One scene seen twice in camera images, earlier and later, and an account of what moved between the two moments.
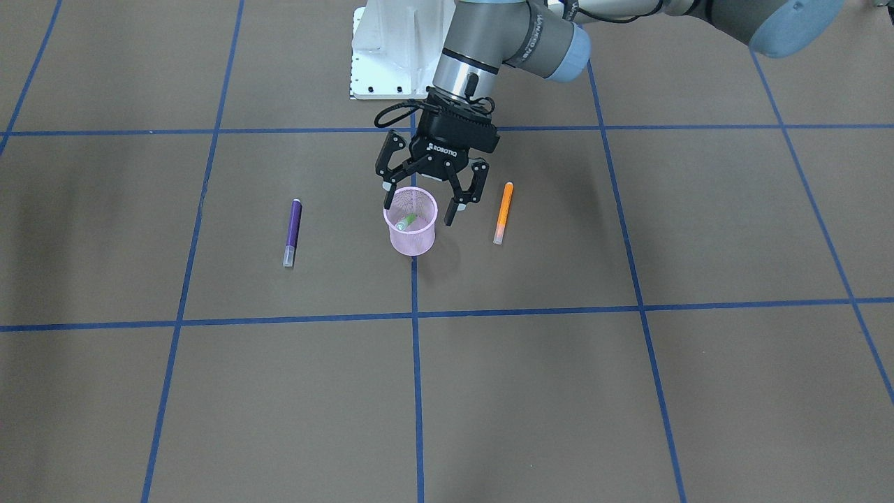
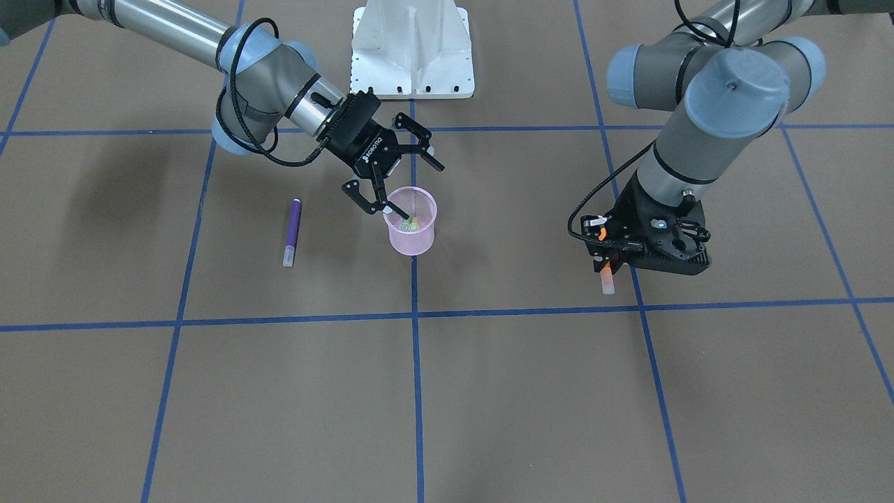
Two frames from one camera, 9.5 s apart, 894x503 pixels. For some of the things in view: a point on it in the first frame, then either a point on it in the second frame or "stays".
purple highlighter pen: [291, 242] stays
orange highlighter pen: [503, 214] → [607, 279]
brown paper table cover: [677, 287] stays
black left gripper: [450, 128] → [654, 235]
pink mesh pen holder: [411, 221] stays
